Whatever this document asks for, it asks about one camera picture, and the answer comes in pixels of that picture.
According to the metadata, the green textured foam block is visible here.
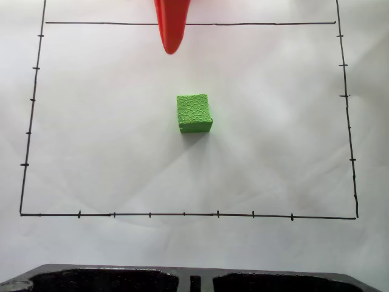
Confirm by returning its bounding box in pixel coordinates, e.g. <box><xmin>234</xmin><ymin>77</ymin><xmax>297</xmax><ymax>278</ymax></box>
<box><xmin>176</xmin><ymin>93</ymin><xmax>213</xmax><ymax>134</ymax></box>

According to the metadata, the white paper sheet with lines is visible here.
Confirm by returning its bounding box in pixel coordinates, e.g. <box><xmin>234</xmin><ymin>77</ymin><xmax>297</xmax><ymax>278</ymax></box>
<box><xmin>0</xmin><ymin>0</ymin><xmax>389</xmax><ymax>291</ymax></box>

